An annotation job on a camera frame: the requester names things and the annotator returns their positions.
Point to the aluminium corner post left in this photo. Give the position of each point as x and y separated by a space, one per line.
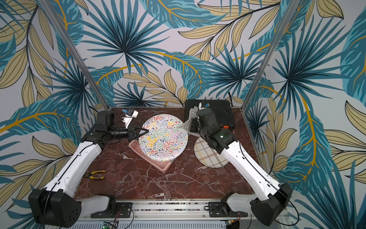
61 30

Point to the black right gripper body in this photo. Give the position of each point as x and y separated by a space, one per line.
197 123

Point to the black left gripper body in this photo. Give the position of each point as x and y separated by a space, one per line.
122 132

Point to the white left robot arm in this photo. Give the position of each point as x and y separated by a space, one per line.
55 204

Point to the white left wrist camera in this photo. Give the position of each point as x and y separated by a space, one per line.
129 115

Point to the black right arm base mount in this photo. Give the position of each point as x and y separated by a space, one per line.
221 210

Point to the aluminium corner post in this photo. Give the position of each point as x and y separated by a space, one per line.
61 30
290 11

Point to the grey striped microfibre cloth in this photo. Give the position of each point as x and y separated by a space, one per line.
186 126

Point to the black plastic tool case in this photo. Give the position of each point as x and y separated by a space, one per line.
221 108

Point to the yellow handled pliers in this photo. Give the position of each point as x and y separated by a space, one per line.
95 175

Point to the aluminium corner post right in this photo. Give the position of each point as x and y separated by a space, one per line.
290 11

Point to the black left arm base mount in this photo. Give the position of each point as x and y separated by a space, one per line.
116 210

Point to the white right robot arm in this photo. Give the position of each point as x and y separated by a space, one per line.
270 197

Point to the white plate with coloured stripes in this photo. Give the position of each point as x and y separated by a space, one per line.
208 156

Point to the pink perforated plastic basket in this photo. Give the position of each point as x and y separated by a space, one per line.
162 166

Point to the white plate with colourful squiggles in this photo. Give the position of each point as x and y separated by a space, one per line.
164 141

